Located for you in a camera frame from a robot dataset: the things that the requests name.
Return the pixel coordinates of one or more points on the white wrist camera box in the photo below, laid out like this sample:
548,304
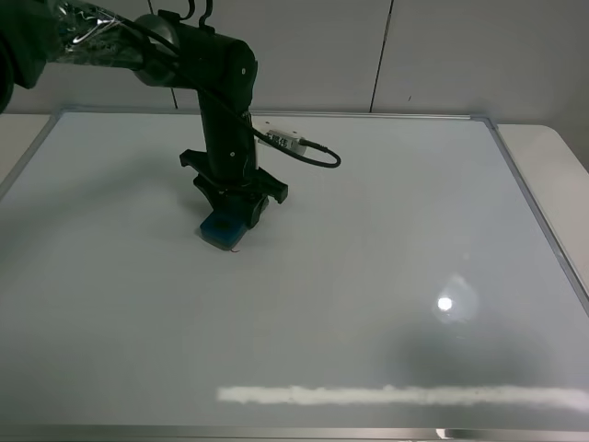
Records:
282,135

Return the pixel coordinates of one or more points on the white whiteboard with aluminium frame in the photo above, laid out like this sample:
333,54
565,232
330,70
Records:
415,293

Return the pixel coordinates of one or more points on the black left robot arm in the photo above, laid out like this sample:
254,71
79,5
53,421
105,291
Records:
162,52

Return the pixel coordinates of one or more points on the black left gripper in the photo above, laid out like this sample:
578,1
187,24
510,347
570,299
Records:
216,181

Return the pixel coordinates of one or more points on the teal whiteboard eraser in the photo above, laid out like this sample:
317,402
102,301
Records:
226,225

